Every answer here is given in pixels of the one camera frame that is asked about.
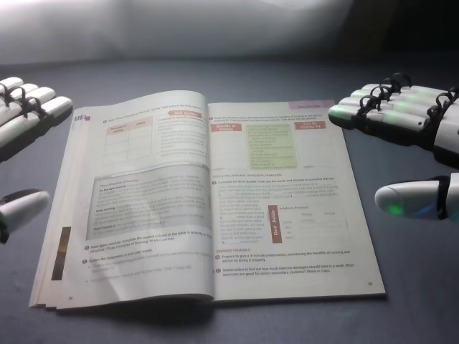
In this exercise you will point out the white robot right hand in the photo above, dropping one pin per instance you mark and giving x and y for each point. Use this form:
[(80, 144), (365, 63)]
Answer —
[(398, 107)]

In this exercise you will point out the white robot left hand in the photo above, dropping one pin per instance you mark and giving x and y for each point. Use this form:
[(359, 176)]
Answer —
[(25, 111)]

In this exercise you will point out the grey table cloth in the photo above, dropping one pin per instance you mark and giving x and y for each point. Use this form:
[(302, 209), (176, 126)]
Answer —
[(412, 286)]

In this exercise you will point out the white backdrop sheet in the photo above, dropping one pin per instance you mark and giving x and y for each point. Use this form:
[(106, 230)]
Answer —
[(215, 28)]

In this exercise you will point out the open textbook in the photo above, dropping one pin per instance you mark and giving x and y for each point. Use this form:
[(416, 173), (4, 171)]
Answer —
[(215, 200)]

